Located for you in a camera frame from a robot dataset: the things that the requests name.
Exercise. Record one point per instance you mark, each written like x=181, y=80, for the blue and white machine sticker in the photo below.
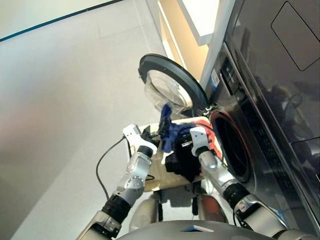
x=214, y=77

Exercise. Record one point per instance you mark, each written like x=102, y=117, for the round washing machine door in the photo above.
x=175, y=72

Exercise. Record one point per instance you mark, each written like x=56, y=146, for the grey washing machine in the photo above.
x=275, y=125

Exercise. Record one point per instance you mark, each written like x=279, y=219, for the navy blue garment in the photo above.
x=172, y=135

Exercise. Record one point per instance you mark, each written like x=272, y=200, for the pale woven basket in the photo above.
x=172, y=180

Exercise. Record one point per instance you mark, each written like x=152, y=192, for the white and wood cabinet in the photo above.
x=200, y=20

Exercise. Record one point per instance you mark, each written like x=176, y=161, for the black garment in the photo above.
x=182, y=165

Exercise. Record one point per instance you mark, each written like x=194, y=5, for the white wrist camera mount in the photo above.
x=198, y=140
x=132, y=135

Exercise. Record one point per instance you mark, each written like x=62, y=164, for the red garment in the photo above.
x=212, y=140

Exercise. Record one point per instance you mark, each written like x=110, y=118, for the robot silver torso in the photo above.
x=187, y=232

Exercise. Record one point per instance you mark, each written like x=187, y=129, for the robot silver leg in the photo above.
x=145, y=212
x=212, y=207

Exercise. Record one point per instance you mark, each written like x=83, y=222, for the metal door hinge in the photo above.
x=210, y=108

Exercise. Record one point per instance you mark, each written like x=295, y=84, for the basket trolley with black wheels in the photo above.
x=175, y=197

